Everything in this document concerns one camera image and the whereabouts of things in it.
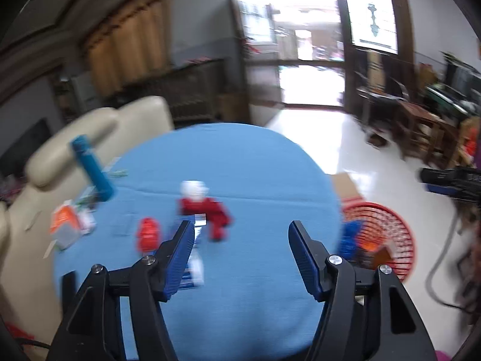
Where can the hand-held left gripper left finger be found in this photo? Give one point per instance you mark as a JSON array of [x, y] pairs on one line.
[[180, 255]]

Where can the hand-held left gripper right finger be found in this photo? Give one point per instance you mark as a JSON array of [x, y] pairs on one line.
[[306, 263]]

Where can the blue silver toothpaste box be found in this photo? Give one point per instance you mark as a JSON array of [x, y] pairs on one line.
[[196, 269]]

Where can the red round wrapper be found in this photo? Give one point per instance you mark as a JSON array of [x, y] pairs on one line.
[[148, 235]]

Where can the red plastic bag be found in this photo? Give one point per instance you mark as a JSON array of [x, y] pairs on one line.
[[208, 210]]

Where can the white paper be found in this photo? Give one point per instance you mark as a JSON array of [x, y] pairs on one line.
[[193, 188]]

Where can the red plastic basket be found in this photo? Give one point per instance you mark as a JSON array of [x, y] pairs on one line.
[[394, 225]]

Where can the blue plastic bag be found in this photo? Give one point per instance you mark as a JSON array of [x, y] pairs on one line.
[[349, 238]]

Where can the wooden side table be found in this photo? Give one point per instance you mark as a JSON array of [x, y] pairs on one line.
[[424, 120]]

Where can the orange box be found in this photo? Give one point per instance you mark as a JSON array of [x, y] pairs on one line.
[[372, 248]]

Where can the cardboard box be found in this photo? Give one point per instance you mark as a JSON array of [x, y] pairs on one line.
[[344, 186]]

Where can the green white packet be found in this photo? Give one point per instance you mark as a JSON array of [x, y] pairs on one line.
[[86, 216]]

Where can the green clear wrapper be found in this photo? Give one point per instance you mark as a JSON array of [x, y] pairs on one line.
[[118, 173]]

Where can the blue tablecloth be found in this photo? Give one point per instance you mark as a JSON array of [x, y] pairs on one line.
[[244, 165]]

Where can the dark chair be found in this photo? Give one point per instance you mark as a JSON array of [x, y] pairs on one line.
[[375, 97]]

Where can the orange white carton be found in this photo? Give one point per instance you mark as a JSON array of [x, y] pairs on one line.
[[64, 225]]

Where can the blue thermos bottle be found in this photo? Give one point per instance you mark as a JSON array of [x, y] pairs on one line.
[[92, 165]]

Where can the white paper strip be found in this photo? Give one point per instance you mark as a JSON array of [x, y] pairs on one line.
[[49, 250]]

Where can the beige leather sofa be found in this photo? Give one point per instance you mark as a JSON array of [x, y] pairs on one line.
[[142, 120]]

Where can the small brown box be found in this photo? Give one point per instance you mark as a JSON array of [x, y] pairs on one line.
[[232, 107]]

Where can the pink clothing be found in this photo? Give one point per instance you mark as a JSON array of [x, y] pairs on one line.
[[443, 356]]

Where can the slatted wooden cabinet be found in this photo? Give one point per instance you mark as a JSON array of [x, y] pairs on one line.
[[188, 82]]

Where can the wooden glass door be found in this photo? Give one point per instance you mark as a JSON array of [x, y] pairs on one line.
[[342, 45]]

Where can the black screen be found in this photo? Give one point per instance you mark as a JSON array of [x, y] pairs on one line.
[[26, 146]]

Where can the orange curtain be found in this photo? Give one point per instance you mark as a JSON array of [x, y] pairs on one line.
[[127, 49]]

